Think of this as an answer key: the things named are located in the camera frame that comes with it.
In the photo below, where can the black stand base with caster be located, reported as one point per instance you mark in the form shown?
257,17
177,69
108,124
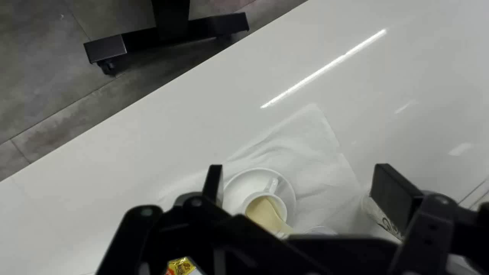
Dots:
169,25

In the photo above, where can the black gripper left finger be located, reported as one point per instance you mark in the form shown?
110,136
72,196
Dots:
145,239

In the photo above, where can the white paper napkin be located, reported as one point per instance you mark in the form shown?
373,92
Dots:
315,153

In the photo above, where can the beige wooden spoon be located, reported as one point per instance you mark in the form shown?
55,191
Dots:
267,211

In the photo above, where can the small white saucer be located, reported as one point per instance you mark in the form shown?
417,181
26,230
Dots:
244,185

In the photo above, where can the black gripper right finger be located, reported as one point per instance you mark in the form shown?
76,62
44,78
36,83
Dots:
425,230

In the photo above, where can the yellow packet with red print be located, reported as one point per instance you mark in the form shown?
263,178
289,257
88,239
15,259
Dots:
183,266

